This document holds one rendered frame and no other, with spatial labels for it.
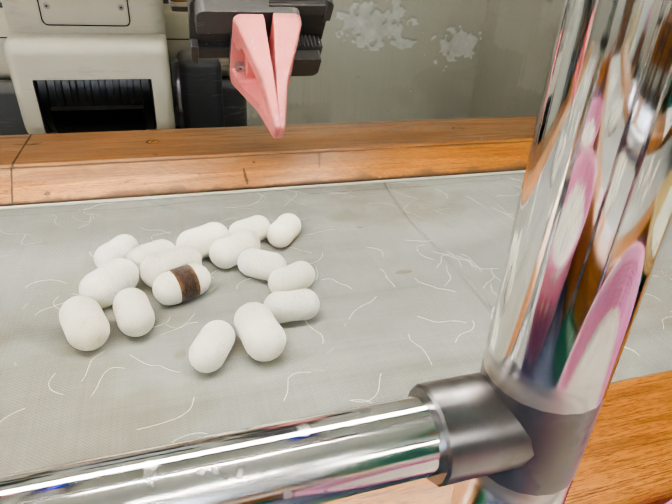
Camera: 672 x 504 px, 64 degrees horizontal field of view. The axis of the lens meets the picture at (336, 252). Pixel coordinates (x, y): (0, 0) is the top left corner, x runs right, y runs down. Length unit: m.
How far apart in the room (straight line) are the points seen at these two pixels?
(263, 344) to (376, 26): 2.30
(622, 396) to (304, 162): 0.33
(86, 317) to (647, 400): 0.26
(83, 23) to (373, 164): 0.56
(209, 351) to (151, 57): 0.68
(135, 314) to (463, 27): 2.48
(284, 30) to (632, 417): 0.31
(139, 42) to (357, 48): 1.68
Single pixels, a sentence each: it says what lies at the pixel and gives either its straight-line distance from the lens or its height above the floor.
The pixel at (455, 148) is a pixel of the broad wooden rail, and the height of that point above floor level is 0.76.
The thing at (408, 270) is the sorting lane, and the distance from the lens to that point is 0.36.
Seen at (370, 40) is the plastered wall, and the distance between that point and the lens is 2.51.
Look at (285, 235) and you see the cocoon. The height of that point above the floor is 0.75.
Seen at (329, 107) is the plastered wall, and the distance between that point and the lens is 2.50.
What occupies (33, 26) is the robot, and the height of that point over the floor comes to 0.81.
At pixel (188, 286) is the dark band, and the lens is 0.32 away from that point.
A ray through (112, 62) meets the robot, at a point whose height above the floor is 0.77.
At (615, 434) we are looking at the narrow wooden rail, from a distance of 0.24.
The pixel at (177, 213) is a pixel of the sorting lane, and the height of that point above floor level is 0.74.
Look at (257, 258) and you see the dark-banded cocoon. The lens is 0.33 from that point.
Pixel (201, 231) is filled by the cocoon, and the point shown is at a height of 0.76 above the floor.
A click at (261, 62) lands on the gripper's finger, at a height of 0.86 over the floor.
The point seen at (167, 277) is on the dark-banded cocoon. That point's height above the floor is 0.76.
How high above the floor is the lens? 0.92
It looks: 29 degrees down
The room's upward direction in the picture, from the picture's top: 3 degrees clockwise
